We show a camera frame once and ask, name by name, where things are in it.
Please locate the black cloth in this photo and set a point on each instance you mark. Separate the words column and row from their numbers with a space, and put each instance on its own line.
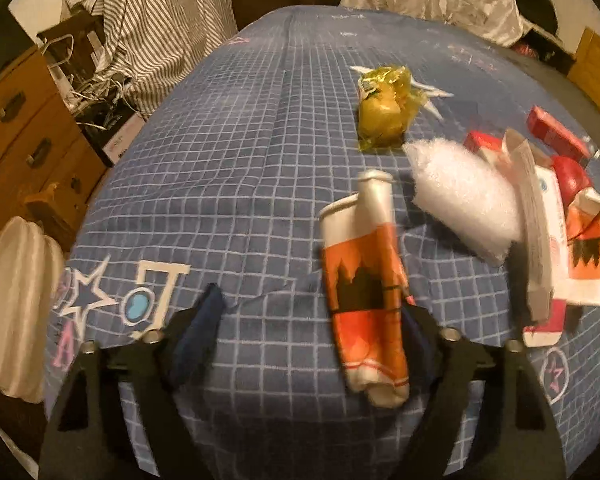
column 535, row 5

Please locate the white bubble wrap piece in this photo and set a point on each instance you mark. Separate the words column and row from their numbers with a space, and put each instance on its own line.
column 460, row 195

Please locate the white round bin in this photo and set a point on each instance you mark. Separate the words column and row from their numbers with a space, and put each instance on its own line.
column 15, row 310

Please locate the blue grid blanket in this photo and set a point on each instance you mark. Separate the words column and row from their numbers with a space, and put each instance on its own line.
column 240, row 170

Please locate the red box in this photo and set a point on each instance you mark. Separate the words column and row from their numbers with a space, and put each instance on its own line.
column 555, row 132
column 477, row 141

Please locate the wooden dresser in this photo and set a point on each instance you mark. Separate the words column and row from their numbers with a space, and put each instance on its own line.
column 10, row 135

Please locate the white printed cardboard box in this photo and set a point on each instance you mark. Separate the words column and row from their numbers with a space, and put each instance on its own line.
column 122, row 137

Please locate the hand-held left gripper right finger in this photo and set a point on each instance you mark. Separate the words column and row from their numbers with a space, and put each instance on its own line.
column 422, row 345

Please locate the red ball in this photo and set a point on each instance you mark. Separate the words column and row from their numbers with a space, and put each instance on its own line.
column 570, row 175

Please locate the grey striped cloth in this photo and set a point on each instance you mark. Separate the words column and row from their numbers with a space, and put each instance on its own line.
column 170, row 20

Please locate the yellow plastic wrapper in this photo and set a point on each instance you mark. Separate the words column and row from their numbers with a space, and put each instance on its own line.
column 380, row 115

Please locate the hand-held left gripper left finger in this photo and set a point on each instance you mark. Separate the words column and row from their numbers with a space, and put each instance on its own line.
column 197, row 332

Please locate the orange white carton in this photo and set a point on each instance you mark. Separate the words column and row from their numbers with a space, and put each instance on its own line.
column 365, row 285
column 585, row 255

